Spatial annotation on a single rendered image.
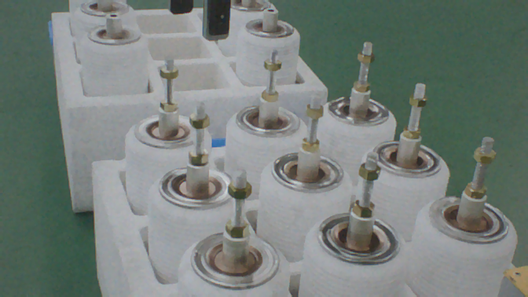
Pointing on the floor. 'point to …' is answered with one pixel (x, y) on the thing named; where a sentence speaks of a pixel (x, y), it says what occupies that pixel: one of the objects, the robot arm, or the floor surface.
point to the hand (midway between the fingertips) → (197, 11)
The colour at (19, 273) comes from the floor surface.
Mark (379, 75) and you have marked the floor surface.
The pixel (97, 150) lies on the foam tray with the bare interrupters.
